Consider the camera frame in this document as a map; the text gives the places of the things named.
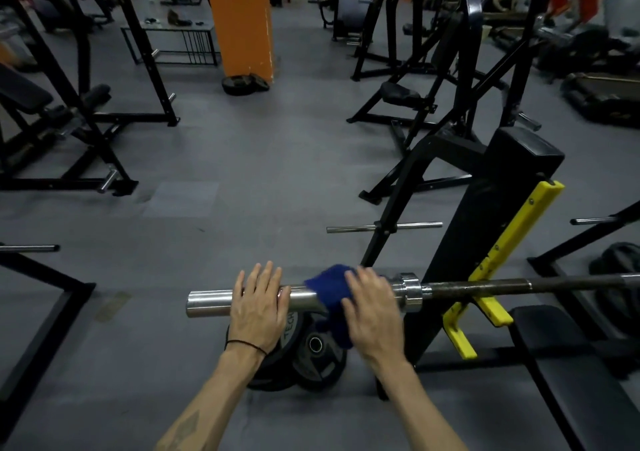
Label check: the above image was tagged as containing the person's left hand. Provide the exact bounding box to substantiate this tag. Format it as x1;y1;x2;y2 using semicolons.
229;261;292;356

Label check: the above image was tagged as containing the person's right hand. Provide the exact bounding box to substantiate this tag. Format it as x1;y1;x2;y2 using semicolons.
341;266;415;370

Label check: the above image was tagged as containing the steel barbell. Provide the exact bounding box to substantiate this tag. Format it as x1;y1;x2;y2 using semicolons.
185;272;640;319

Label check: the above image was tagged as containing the blue cleaning cloth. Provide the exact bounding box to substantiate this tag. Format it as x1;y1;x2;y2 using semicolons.
303;264;357;350

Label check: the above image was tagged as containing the person's left forearm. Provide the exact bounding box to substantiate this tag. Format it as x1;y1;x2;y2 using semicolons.
153;345;269;451

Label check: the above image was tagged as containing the person's right forearm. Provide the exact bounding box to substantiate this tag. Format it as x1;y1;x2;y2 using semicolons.
372;360;469;451

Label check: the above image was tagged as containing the black weight plate white lettering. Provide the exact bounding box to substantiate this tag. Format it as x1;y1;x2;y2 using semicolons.
225;310;307;392

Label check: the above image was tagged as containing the black grip-hole weight plate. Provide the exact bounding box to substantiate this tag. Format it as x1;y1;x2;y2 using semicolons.
291;318;349;393

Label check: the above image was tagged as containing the black bench press rack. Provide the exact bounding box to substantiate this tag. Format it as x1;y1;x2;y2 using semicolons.
325;126;640;402

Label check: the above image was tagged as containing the yellow bar hook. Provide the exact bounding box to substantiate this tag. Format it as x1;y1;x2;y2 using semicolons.
442;179;566;362

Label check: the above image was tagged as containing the large black weight plate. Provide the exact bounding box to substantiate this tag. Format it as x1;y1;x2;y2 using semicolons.
589;242;640;336

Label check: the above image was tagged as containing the black and red lever machine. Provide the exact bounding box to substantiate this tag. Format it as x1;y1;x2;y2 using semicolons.
346;0;601;205

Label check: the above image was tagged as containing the black squat rack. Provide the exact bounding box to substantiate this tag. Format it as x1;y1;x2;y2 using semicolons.
102;0;181;128

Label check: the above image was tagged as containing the wide orange pillar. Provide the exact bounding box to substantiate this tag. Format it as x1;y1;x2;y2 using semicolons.
202;0;275;84

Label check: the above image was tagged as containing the black incline bench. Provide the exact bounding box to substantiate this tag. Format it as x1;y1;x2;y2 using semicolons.
0;0;139;197

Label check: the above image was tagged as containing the black hair tie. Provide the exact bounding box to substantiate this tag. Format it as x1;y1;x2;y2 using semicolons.
224;339;269;356

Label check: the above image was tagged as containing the black rack base frame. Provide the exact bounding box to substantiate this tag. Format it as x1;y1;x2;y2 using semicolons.
0;243;97;432

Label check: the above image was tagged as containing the black wire frame table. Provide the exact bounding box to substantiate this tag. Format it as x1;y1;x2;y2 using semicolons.
119;19;220;67

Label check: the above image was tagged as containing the black plate-loaded machine frame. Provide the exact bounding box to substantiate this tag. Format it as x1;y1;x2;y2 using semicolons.
349;0;451;82

